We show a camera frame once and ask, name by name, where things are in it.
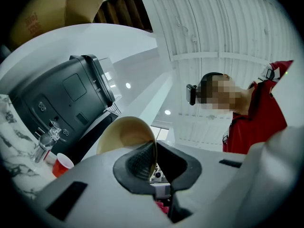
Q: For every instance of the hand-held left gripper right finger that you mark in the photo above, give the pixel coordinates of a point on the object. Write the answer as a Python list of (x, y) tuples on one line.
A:
[(209, 174)]

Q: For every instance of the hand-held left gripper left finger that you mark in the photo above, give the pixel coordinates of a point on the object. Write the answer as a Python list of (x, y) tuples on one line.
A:
[(99, 174)]

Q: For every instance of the beige bowl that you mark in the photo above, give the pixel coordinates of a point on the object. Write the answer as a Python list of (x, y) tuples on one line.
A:
[(133, 132)]

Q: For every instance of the red cloth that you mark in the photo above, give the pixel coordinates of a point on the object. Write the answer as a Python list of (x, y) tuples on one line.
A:
[(161, 205)]

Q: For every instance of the red plastic cup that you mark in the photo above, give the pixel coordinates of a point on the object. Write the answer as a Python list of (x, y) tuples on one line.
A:
[(61, 166)]

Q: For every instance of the chrome faucet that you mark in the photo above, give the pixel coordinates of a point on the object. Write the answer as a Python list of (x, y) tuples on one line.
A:
[(44, 144)]

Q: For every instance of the person's red shirt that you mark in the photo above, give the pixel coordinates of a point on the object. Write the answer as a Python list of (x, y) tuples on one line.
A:
[(256, 127)]

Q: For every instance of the black balcony railing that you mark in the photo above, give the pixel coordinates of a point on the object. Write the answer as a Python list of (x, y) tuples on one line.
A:
[(114, 108)]

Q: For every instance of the round ceiling light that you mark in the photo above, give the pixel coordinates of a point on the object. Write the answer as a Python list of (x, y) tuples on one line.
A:
[(128, 85), (167, 112)]

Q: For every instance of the person's head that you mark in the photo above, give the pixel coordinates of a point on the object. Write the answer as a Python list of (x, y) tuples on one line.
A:
[(221, 94)]

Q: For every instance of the white marble sink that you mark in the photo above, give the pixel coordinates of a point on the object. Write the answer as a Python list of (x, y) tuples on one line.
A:
[(14, 151)]

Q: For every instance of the dark grey boxy machine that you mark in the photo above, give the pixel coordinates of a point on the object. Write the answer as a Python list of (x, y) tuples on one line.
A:
[(54, 96)]

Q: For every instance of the brown wooden staircase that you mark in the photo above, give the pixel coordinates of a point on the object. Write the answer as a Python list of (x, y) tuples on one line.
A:
[(123, 11)]

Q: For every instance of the large cardboard box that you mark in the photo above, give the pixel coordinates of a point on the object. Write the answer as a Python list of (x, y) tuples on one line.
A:
[(47, 6)]

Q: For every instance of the black head-worn camera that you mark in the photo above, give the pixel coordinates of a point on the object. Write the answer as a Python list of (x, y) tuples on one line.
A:
[(191, 94)]

